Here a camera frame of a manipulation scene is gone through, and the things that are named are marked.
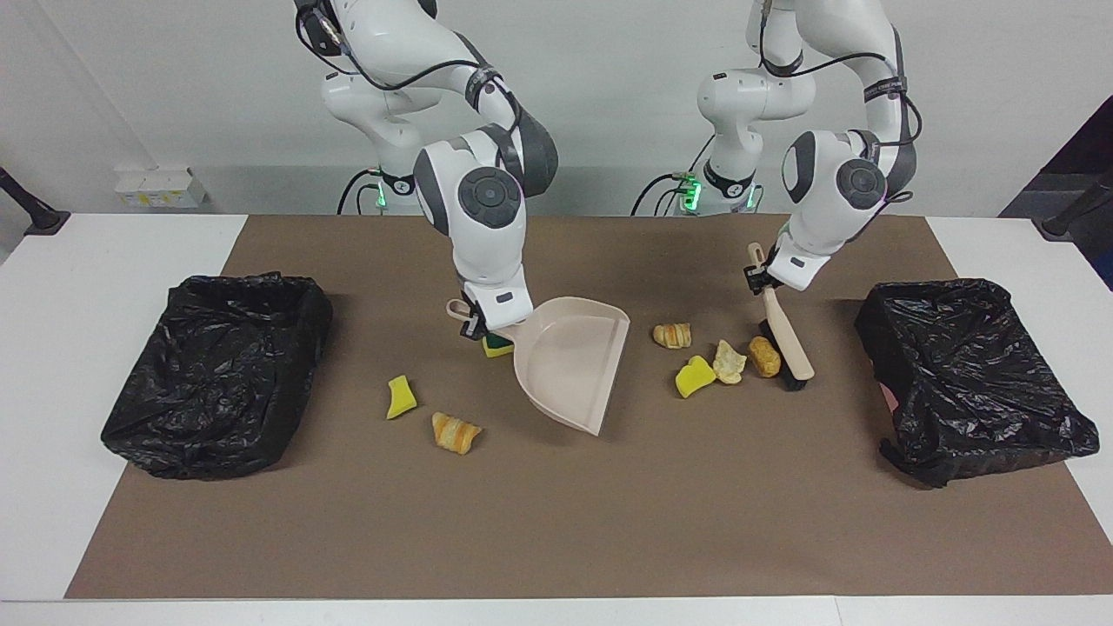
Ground black base power cable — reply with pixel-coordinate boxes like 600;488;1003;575
630;170;696;216
337;168;383;216

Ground beige hand brush black bristles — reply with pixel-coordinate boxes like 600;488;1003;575
748;242;816;392

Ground dark furniture piece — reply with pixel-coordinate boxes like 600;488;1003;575
1000;96;1113;292

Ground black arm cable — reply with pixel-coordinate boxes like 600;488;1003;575
756;0;923;205
296;0;523;175

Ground white box yellow label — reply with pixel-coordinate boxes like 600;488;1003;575
113;168;208;210

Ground pale torn bread piece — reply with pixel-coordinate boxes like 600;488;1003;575
712;339;748;385

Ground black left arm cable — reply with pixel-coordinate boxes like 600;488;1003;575
756;0;923;205

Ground small curved yellow sponge piece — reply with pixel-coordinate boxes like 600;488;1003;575
386;374;417;421

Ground black clamp stand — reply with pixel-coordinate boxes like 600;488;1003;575
1032;170;1113;243
0;165;70;236

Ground pink bin lined black bag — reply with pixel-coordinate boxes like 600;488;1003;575
854;278;1101;489

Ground brown paper table mat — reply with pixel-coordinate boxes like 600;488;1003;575
65;215;1113;599

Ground large striped croissant piece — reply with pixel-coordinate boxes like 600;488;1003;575
431;411;483;456

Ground beige plastic dustpan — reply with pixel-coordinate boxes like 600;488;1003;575
446;296;631;437

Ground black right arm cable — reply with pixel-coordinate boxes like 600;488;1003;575
296;0;523;175

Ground wide yellow sponge piece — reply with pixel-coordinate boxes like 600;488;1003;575
675;355;717;399

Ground brown fried bread nugget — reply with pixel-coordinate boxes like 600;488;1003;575
748;336;783;379

